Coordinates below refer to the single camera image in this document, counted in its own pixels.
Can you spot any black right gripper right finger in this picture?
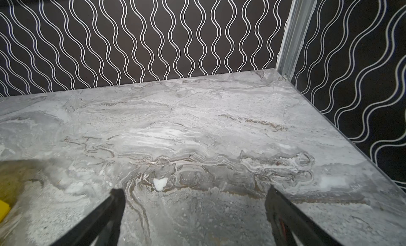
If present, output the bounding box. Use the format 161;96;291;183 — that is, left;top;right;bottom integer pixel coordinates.
265;185;341;246

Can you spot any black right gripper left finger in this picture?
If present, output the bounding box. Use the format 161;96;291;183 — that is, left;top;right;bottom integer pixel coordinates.
52;188;126;246

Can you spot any yellow plastic bin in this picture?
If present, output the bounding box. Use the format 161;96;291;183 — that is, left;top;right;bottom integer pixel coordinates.
0;200;11;222

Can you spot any aluminium back right corner post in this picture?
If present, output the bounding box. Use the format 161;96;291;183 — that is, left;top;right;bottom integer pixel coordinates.
276;0;317;81

